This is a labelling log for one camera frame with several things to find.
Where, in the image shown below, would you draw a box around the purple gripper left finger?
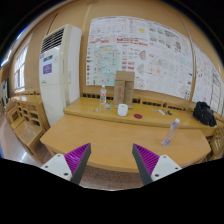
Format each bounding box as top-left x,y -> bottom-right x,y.
42,143 -> 91,185

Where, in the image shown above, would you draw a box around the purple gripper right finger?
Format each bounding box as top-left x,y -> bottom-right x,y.
132,144 -> 181,185

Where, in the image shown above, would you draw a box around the clear plastic water bottle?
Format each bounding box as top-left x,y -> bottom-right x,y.
162,118 -> 180,146

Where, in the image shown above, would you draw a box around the water bottle with red label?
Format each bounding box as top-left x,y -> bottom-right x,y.
100,85 -> 107,104

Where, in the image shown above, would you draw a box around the small items on table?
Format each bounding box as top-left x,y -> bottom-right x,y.
150,108 -> 173,115

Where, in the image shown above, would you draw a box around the white cup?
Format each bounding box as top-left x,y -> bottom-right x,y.
117,104 -> 128,116

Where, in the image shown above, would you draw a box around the wooden chair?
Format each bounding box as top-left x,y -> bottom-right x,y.
11,96 -> 49,159

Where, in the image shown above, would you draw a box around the small stickers near bottle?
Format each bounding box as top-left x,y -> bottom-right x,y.
96,103 -> 112,112

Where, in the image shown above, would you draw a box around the black bag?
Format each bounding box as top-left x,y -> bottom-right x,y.
193,102 -> 217,127

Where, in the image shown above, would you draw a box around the brown cardboard box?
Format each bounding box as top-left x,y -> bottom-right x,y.
113,71 -> 135,108

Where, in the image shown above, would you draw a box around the white standing air conditioner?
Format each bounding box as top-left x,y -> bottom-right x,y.
39,24 -> 82,126

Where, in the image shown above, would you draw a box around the right wall poster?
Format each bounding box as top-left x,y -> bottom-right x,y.
192,45 -> 224,117

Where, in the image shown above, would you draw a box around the large wall poster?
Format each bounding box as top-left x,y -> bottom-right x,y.
86,16 -> 193,100

